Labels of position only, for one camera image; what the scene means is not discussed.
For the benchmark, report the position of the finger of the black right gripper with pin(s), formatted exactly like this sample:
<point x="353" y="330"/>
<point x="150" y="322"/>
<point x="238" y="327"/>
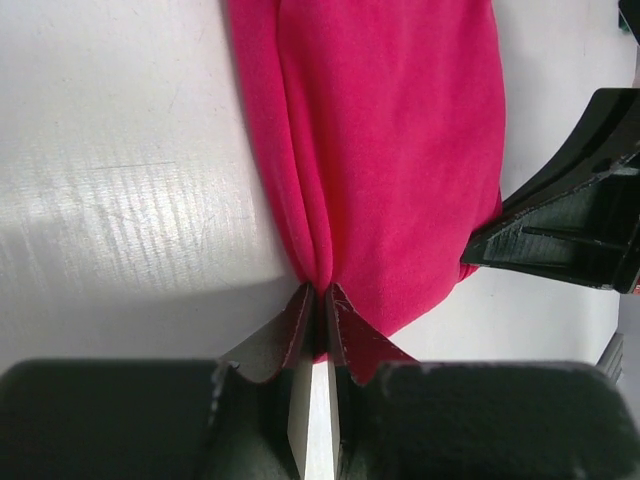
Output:
<point x="577" y="219"/>

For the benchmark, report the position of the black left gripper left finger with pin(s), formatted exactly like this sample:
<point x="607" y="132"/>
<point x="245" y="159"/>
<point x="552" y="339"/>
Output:
<point x="241" y="416"/>

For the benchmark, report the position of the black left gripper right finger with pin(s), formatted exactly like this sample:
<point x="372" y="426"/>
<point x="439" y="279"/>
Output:
<point x="398" y="418"/>

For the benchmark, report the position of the pink t shirt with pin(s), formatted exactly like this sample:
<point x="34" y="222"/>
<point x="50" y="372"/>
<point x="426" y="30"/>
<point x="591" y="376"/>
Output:
<point x="378" y="130"/>

